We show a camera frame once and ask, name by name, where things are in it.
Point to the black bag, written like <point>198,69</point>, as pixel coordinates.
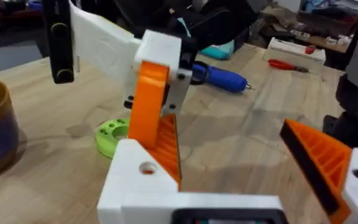
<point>219,21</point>

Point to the blue electric screwdriver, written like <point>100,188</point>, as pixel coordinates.
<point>224,79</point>

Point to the small red object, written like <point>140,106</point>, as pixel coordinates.
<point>310,49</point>

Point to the white flat box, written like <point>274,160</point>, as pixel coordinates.
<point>291,51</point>

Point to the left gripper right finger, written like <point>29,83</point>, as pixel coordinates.
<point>328,161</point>

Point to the green disc with holes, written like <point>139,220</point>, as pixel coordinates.
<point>109,137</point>

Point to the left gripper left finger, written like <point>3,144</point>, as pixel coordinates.
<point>126,174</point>

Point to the teal soft bag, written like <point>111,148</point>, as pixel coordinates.
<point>219,51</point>

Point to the black upright wrist plate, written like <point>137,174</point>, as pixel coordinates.
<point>60,46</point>

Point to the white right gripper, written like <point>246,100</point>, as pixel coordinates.
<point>104,43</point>

